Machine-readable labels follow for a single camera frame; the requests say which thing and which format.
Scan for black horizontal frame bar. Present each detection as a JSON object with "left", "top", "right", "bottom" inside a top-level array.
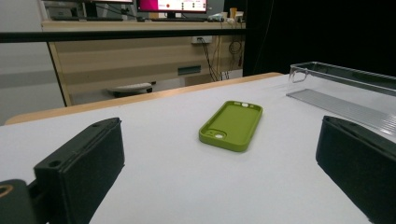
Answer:
[{"left": 0, "top": 28, "right": 247, "bottom": 44}]

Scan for white table mat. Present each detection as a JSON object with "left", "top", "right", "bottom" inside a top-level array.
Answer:
[{"left": 0, "top": 74, "right": 396, "bottom": 224}]

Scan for clear plastic bin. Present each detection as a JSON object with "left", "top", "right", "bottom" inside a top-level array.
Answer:
[{"left": 286, "top": 61, "right": 396, "bottom": 138}]

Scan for green phone case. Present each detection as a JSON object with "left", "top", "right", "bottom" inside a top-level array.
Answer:
[{"left": 198, "top": 100, "right": 263, "bottom": 153}]

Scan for computer monitor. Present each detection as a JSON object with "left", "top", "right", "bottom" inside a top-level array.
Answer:
[{"left": 136, "top": 0, "right": 208, "bottom": 14}]

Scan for white partition panel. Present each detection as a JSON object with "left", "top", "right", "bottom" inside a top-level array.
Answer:
[{"left": 0, "top": 0, "right": 67, "bottom": 125}]

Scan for light wooden desk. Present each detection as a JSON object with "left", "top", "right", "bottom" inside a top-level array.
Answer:
[{"left": 40, "top": 19, "right": 247, "bottom": 106}]

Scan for black desk cables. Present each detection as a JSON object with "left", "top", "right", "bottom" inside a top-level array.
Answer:
[{"left": 198, "top": 37, "right": 245, "bottom": 82}]

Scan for white power socket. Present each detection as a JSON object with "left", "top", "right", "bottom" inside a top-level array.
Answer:
[{"left": 191, "top": 35, "right": 214, "bottom": 45}]

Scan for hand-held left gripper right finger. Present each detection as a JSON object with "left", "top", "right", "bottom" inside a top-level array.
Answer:
[{"left": 315, "top": 115, "right": 396, "bottom": 224}]

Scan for black keyboard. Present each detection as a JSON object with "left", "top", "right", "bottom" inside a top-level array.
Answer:
[{"left": 150, "top": 17, "right": 208, "bottom": 22}]

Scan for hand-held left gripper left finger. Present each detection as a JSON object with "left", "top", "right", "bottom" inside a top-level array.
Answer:
[{"left": 33, "top": 117, "right": 126, "bottom": 224}]

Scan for black curtain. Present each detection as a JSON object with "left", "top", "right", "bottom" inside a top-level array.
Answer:
[{"left": 242, "top": 0, "right": 396, "bottom": 77}]

